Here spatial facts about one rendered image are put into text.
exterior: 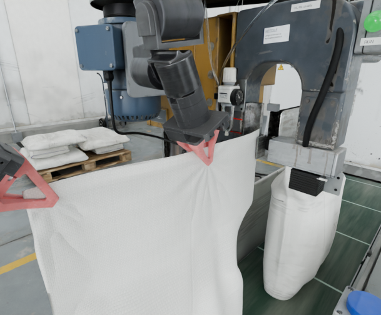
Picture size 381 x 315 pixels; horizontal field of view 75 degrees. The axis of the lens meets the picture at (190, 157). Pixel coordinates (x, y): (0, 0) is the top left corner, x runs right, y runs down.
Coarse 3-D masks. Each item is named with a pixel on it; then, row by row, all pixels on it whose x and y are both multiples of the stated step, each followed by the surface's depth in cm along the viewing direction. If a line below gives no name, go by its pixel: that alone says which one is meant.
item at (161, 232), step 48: (240, 144) 53; (96, 192) 35; (144, 192) 39; (192, 192) 45; (240, 192) 58; (48, 240) 32; (96, 240) 37; (144, 240) 41; (192, 240) 49; (48, 288) 33; (96, 288) 39; (144, 288) 42; (192, 288) 45; (240, 288) 54
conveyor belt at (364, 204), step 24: (360, 192) 179; (360, 216) 150; (336, 240) 129; (360, 240) 129; (240, 264) 112; (336, 264) 112; (312, 288) 100; (336, 288) 100; (264, 312) 90; (288, 312) 90; (312, 312) 90
